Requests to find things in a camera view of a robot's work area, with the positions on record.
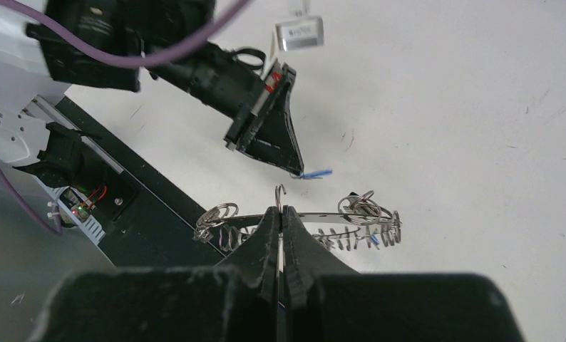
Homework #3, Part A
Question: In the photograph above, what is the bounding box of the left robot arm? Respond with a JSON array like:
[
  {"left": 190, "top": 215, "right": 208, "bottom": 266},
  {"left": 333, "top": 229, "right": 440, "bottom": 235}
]
[{"left": 0, "top": 1, "right": 304, "bottom": 190}]

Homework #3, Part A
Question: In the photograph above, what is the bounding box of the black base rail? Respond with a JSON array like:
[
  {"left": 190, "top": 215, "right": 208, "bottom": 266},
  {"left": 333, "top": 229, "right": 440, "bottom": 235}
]
[{"left": 14, "top": 96, "right": 227, "bottom": 269}]

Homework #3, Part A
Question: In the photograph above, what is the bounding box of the white cable duct left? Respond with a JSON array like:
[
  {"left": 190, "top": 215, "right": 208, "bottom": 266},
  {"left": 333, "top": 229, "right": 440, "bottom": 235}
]
[{"left": 41, "top": 185, "right": 106, "bottom": 246}]

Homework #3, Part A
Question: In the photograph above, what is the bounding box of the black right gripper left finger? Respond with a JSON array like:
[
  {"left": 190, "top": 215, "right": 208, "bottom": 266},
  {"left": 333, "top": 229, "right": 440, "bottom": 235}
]
[{"left": 29, "top": 207, "right": 280, "bottom": 341}]

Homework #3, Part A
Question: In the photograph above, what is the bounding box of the round metal key ring plate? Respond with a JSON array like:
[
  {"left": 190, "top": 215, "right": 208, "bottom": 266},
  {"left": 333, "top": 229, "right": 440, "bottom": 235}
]
[{"left": 192, "top": 185, "right": 403, "bottom": 256}]

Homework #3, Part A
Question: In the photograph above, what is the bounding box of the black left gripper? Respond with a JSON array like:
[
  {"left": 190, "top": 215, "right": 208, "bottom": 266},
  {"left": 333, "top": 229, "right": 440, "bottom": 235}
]
[{"left": 225, "top": 61, "right": 304, "bottom": 176}]

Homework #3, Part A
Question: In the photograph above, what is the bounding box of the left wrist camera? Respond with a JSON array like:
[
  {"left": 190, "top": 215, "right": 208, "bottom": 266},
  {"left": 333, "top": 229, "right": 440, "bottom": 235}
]
[{"left": 273, "top": 0, "right": 324, "bottom": 52}]

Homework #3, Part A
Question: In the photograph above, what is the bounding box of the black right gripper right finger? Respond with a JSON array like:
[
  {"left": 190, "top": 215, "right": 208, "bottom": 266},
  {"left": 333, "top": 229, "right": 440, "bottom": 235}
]
[{"left": 283, "top": 230, "right": 523, "bottom": 341}]

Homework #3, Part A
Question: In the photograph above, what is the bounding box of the blue key tag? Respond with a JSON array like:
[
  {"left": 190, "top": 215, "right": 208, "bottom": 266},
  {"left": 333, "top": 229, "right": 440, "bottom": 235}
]
[
  {"left": 298, "top": 169, "right": 333, "bottom": 180},
  {"left": 369, "top": 235, "right": 379, "bottom": 246}
]

